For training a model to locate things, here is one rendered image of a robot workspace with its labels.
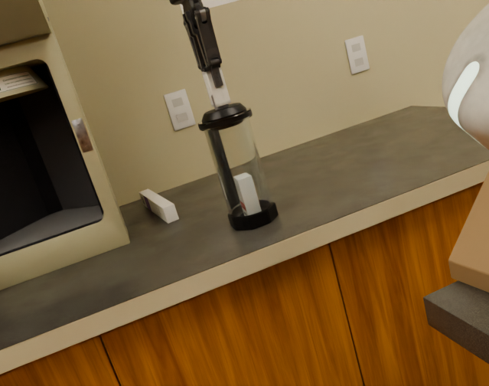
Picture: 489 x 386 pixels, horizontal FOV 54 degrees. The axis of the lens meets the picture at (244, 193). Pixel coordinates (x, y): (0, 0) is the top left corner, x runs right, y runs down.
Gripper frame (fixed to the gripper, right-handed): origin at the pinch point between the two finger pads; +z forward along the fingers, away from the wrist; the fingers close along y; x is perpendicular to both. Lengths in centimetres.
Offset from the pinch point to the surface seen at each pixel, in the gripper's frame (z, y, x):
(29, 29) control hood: -20.1, -11.3, -29.4
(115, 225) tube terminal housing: 22.9, -15.2, -27.5
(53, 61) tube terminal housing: -13.7, -15.0, -27.6
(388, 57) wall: 10, -58, 75
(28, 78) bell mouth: -12.2, -20.0, -33.8
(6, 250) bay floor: 20, -17, -51
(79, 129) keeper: 0.7, -15.0, -27.6
